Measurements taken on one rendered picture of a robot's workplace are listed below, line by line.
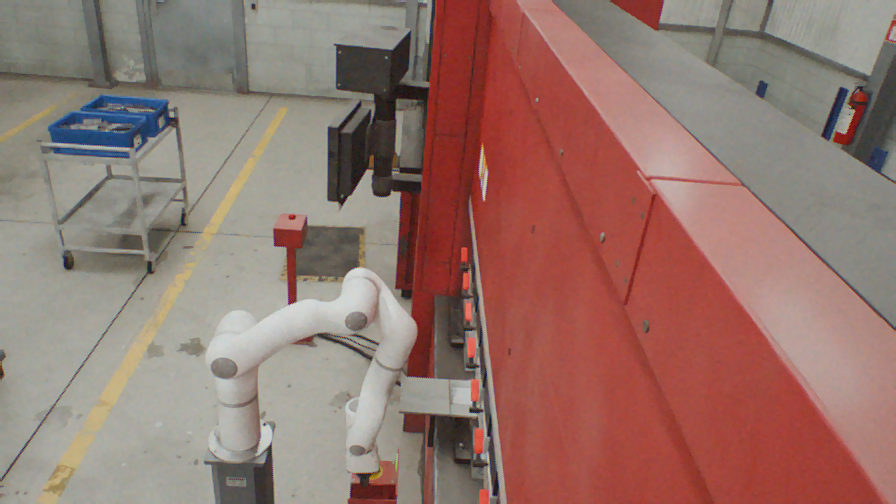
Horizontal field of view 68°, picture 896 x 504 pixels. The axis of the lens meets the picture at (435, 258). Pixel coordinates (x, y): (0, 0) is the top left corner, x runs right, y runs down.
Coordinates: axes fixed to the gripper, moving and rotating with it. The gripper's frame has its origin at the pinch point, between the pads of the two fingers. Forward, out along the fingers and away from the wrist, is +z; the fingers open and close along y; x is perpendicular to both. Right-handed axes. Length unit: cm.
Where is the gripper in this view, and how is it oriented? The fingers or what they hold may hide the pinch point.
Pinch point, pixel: (364, 479)
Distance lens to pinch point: 227.2
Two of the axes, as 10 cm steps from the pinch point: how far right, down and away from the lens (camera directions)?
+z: 0.0, 8.7, 4.9
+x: 0.1, 4.9, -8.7
